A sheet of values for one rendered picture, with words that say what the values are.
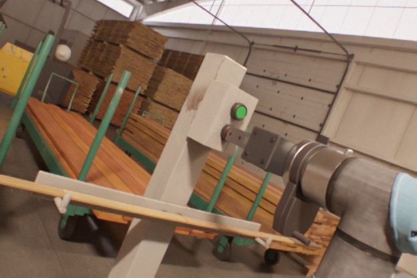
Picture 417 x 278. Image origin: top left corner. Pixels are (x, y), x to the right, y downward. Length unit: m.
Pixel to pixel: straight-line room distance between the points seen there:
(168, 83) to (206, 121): 10.25
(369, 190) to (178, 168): 0.36
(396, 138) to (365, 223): 9.37
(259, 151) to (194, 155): 0.22
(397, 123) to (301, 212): 9.43
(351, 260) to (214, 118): 0.31
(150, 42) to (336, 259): 10.17
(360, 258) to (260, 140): 0.19
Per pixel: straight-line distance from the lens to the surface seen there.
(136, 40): 10.24
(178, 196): 0.68
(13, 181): 0.54
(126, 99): 10.41
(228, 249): 3.65
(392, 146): 9.75
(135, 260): 0.71
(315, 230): 3.68
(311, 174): 0.45
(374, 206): 0.41
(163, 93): 10.84
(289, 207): 0.47
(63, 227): 2.81
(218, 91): 0.62
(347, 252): 0.41
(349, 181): 0.42
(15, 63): 7.00
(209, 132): 0.60
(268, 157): 0.46
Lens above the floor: 1.18
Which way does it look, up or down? level
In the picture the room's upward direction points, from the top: 24 degrees clockwise
